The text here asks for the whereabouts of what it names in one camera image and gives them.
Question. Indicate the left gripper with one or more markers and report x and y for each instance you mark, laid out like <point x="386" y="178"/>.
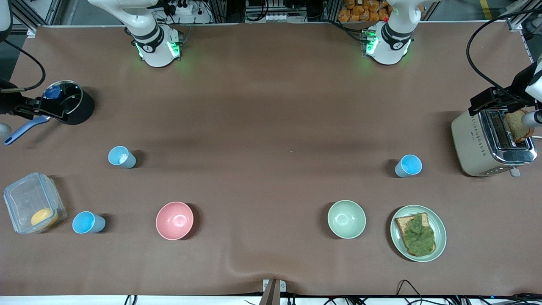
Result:
<point x="519" y="84"/>

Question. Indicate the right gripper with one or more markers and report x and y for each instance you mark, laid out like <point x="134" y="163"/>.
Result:
<point x="7" y="104"/>

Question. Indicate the blue cup with paper inside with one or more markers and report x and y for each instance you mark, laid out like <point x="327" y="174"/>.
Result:
<point x="115" y="156"/>

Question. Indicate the blue plastic cup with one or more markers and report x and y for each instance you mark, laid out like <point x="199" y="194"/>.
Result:
<point x="410" y="165"/>
<point x="84" y="223"/>

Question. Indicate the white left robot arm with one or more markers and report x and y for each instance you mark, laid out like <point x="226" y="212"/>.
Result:
<point x="389" y="44"/>

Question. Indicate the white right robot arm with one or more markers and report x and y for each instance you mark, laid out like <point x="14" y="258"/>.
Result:
<point x="154" y="42"/>

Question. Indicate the brown toast slice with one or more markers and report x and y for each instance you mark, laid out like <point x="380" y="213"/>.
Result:
<point x="518" y="127"/>

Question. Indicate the glass lid with blue knob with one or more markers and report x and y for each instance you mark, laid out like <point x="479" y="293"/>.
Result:
<point x="70" y="95"/>

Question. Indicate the black pot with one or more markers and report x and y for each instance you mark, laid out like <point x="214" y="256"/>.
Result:
<point x="82" y="110"/>

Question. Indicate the beige chrome toaster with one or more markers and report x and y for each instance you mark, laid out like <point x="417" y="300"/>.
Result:
<point x="470" y="144"/>

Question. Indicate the clear plastic food container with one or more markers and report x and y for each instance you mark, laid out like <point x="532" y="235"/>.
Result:
<point x="25" y="199"/>

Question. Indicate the crumpled white paper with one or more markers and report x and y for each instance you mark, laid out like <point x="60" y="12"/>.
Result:
<point x="123" y="158"/>

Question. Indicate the pale green plate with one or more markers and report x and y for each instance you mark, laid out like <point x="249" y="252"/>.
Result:
<point x="439" y="228"/>

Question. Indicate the green lettuce leaf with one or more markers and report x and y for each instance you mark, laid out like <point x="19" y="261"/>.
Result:
<point x="419" y="235"/>

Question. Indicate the brown bread slice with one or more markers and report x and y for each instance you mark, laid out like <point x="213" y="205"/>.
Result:
<point x="401" y="224"/>

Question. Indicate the orange snack bag pile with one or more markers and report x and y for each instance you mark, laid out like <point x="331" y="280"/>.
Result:
<point x="364" y="10"/>

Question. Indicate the pink bowl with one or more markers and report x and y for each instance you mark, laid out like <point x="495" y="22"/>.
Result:
<point x="174" y="220"/>

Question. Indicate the white power strip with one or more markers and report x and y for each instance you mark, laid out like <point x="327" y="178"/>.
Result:
<point x="186" y="9"/>

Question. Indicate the pale green bowl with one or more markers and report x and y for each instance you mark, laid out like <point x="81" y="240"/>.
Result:
<point x="346" y="219"/>

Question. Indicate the brown tablecloth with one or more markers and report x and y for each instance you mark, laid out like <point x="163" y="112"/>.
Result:
<point x="271" y="127"/>

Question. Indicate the metal table edge bracket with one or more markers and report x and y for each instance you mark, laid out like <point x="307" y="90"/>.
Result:
<point x="273" y="290"/>

